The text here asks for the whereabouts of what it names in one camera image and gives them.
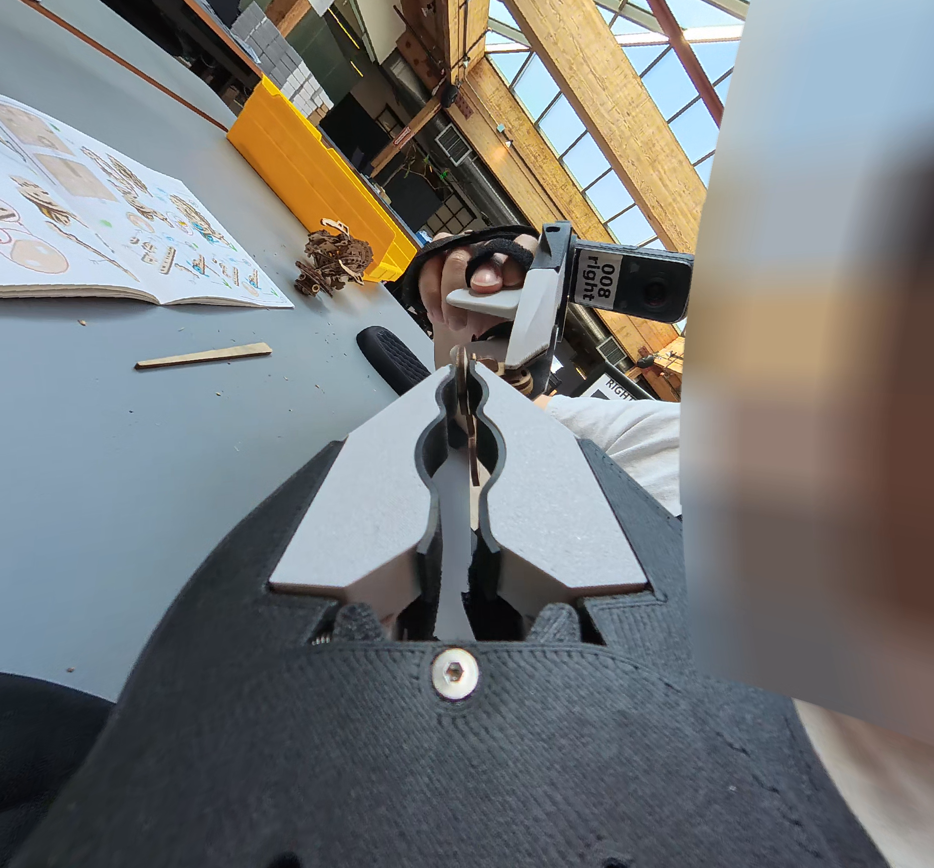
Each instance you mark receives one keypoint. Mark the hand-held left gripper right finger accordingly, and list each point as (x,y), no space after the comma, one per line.
(554,518)

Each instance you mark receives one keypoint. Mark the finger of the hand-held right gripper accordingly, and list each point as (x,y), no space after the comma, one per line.
(536,313)

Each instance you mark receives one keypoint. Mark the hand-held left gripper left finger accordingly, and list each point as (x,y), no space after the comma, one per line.
(365,518)

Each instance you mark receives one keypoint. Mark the small wooden model part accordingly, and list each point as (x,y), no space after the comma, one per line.
(518,376)

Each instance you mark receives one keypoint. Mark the person's right forearm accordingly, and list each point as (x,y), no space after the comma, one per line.
(627,437)

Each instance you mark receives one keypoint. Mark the dark wooden model assembly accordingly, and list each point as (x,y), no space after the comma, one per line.
(332,259)

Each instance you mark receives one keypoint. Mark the person's right hand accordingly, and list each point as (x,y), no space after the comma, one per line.
(456,277)

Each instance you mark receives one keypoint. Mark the thin wooden stick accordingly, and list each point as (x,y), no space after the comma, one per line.
(204,356)

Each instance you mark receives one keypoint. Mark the yellow plastic bin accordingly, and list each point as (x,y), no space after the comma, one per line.
(306,168)

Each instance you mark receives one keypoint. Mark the stack of grey boxes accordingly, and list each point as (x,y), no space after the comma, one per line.
(274,51)

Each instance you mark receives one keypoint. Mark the illustrated assembly booklet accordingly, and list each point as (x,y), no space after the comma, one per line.
(109,226)

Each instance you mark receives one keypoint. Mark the black chair seat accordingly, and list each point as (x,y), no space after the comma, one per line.
(44,773)

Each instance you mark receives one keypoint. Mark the person's white clothing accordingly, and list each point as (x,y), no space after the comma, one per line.
(875,809)

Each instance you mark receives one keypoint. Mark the metal wall vent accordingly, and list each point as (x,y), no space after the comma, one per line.
(454,144)

